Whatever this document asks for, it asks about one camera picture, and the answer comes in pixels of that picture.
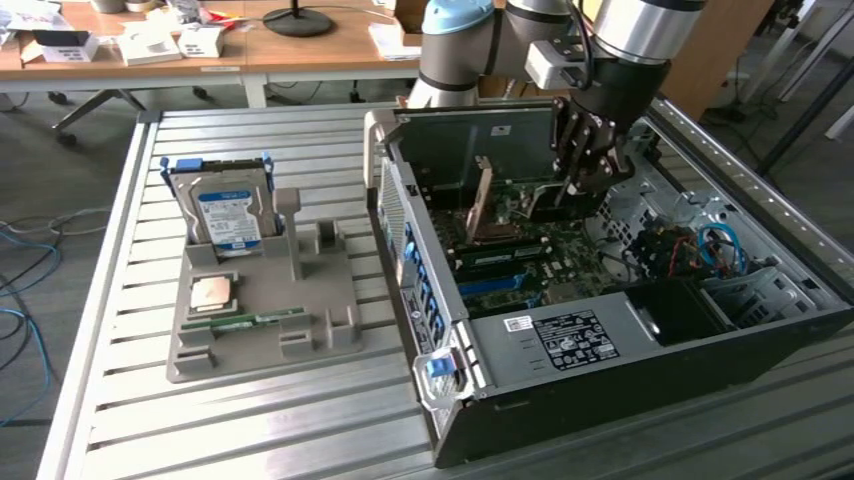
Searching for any white paper stack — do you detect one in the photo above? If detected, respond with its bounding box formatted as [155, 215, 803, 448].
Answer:
[368, 23, 423, 62]

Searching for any black round lamp base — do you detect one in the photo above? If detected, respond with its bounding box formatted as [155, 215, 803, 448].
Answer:
[261, 0, 335, 37]

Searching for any red wire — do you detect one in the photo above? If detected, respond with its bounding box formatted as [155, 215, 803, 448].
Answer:
[670, 237, 702, 269]

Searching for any blue expansion slot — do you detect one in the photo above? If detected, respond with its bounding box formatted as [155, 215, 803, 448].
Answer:
[457, 277, 526, 296]

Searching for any grey floor cable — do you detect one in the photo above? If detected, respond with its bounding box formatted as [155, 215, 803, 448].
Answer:
[0, 207, 112, 239]

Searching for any wooden desk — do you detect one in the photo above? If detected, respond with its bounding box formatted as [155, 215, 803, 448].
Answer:
[0, 0, 612, 109]

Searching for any black plastic air shroud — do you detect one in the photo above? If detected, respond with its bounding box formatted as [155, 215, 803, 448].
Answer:
[626, 279, 739, 346]

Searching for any hard disk in blue caddy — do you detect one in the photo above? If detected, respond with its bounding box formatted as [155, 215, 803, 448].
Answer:
[159, 152, 281, 259]

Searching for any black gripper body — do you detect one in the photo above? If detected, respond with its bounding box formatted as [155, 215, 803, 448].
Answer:
[566, 52, 671, 137]

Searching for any brown cardboard box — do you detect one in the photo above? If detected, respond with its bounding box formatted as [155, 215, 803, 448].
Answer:
[392, 0, 428, 34]

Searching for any grey parts rack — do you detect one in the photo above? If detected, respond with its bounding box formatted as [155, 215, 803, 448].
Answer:
[165, 188, 367, 385]

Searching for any blue case latch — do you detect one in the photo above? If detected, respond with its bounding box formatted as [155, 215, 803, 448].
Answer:
[425, 352, 459, 379]

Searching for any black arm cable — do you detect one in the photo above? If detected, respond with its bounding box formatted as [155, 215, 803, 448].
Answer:
[566, 0, 606, 91]

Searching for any loose papers pile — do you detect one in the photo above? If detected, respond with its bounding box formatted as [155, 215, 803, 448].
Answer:
[0, 0, 74, 32]

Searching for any CPU socket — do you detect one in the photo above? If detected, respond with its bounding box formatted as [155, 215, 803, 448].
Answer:
[459, 219, 526, 245]

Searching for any metal disk bay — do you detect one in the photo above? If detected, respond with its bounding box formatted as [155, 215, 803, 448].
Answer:
[699, 267, 822, 329]

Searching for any grey power supply unit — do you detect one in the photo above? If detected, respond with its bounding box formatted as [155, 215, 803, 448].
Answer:
[465, 292, 662, 386]

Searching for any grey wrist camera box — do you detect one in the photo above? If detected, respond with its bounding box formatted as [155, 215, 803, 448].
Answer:
[523, 41, 592, 91]

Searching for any green graphics card black shroud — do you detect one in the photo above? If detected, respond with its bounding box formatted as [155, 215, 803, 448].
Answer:
[464, 154, 606, 246]

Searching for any green motherboard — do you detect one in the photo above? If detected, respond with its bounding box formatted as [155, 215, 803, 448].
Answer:
[425, 187, 642, 319]

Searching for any green RAM stick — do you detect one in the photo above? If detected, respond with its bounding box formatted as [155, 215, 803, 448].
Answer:
[465, 244, 542, 269]
[180, 307, 308, 332]

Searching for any CPU with metal lid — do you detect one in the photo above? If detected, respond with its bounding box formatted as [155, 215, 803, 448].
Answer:
[189, 278, 235, 312]

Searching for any white box with round insert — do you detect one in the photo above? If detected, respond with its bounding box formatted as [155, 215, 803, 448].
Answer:
[117, 22, 183, 66]

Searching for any white box with dark label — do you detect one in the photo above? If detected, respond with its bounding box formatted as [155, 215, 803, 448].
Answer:
[177, 27, 227, 59]

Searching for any black open PC case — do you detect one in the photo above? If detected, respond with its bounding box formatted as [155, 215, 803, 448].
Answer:
[363, 91, 854, 470]

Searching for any white box with black lid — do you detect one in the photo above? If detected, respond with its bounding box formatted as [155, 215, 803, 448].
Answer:
[30, 29, 101, 64]

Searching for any blue floor cable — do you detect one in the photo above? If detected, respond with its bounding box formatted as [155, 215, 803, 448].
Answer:
[0, 222, 62, 427]

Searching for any blue data wire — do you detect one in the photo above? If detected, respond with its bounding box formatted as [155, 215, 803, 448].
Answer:
[696, 222, 748, 279]

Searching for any wooden cabinet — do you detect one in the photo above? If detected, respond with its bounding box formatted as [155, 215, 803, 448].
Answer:
[656, 0, 779, 121]

